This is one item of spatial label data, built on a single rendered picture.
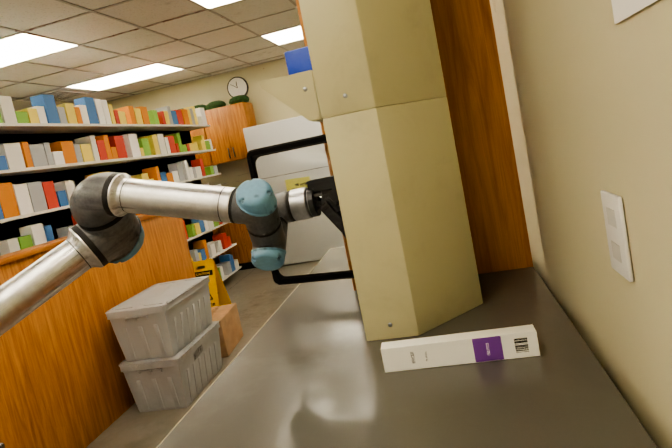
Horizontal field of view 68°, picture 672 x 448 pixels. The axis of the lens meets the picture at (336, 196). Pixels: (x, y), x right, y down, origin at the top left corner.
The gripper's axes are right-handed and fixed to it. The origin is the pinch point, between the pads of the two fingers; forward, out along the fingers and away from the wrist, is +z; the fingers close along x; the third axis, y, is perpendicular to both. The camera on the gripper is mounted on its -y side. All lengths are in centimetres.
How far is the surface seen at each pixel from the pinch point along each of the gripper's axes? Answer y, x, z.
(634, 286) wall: -13, -43, 32
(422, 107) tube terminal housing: 17.5, -5.6, 9.5
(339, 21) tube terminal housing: 36.8, -14.3, -2.6
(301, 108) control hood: 22.4, -14.2, -13.8
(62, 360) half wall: -66, 109, -207
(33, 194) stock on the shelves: 28, 172, -256
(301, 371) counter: -27.5, -24.8, -22.6
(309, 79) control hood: 27.5, -14.2, -10.9
